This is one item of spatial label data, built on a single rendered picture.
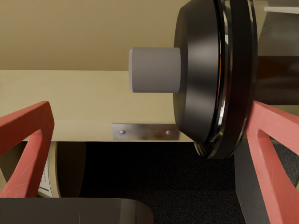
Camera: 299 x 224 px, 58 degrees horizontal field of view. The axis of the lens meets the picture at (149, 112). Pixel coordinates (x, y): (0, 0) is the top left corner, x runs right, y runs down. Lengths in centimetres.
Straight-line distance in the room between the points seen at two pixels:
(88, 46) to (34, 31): 13
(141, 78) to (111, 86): 18
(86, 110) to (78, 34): 43
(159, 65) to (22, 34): 62
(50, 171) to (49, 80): 12
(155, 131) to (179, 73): 13
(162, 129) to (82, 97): 10
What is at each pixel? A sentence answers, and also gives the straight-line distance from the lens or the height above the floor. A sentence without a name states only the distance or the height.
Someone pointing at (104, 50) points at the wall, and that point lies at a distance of 71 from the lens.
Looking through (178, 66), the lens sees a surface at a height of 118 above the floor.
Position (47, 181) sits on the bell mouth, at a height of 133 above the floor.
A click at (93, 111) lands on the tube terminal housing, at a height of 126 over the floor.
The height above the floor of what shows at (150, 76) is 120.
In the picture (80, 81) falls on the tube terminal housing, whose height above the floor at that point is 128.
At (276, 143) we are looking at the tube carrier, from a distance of 17.
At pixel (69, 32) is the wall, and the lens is 71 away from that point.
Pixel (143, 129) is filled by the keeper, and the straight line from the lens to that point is 28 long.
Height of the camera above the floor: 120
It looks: 1 degrees down
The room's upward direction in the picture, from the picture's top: 90 degrees counter-clockwise
